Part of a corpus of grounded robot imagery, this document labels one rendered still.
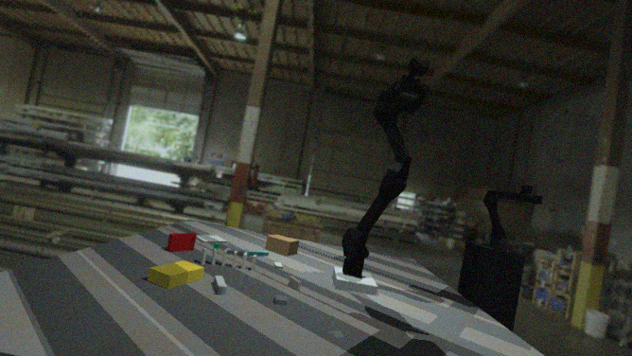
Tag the yellow rectangular block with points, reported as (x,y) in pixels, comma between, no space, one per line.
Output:
(175,274)

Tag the tan rectangular block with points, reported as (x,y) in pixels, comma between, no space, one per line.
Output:
(282,245)

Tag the red block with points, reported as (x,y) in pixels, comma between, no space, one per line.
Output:
(181,242)

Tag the teal rectangular block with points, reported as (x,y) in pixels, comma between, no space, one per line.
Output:
(259,253)

